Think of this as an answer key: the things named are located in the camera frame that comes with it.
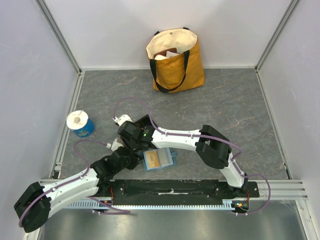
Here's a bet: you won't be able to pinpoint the teal leather card holder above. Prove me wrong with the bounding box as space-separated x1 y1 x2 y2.
142 147 178 171

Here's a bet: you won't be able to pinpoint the black plastic tray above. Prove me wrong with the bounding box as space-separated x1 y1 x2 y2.
134 114 158 131

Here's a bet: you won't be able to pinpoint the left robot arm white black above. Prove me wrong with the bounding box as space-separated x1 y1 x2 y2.
14 147 143 233

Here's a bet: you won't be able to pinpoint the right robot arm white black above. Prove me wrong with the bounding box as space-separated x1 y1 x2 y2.
117 120 247 197

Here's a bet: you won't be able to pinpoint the blue patterned cup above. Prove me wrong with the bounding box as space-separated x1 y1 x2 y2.
72 118 95 138

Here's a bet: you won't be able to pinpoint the white toilet paper roll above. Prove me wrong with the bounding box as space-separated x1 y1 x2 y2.
66 110 89 130

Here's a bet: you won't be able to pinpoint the orange tote bag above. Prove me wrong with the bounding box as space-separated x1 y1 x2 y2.
146 27 205 93

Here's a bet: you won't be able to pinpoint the white items in bag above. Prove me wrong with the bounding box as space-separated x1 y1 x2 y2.
154 51 179 61

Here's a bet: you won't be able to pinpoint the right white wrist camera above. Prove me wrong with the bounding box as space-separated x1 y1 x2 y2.
113 114 132 127

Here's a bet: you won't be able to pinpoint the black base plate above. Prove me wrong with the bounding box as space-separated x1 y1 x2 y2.
95 179 260 206

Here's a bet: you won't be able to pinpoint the blue slotted cable duct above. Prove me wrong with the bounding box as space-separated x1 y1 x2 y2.
64 198 244 211

